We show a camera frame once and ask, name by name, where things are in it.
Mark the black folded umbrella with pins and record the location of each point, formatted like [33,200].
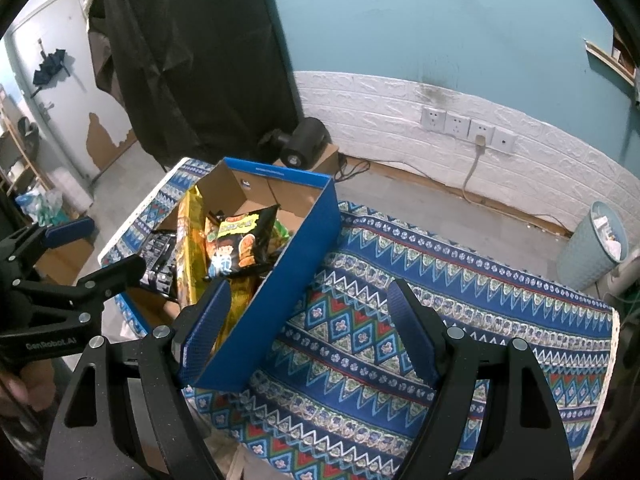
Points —
[51,64]

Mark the person's left hand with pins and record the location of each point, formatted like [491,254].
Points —
[34,386]

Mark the black curtain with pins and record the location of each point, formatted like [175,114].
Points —
[198,78]

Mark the small cardboard box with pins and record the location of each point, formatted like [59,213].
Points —
[323,161]

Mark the gold yellow snack bag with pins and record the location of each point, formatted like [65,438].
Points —
[195,233]

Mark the white wall socket strip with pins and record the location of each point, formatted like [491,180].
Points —
[467,129]

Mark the blue cardboard box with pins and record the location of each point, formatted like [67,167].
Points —
[307,207]

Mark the black cylindrical device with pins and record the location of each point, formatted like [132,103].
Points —
[309,133]

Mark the white door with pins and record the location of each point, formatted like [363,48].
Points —
[90,126]

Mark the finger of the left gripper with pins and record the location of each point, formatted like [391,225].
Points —
[57,236]
[110,280]

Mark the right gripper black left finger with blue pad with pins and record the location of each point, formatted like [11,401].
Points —
[94,434]

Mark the green snack bag in box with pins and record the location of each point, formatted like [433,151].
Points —
[279,238]

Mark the black white snack bag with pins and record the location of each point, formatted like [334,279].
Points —
[159,254]

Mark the blue patterned tablecloth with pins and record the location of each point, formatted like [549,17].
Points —
[412,357]

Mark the wooden wall shelf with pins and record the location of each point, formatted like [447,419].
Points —
[618,58]

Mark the black yellow noodle snack bag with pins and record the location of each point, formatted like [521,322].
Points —
[239,245]

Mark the light blue waste bin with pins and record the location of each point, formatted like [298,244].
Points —
[597,246]

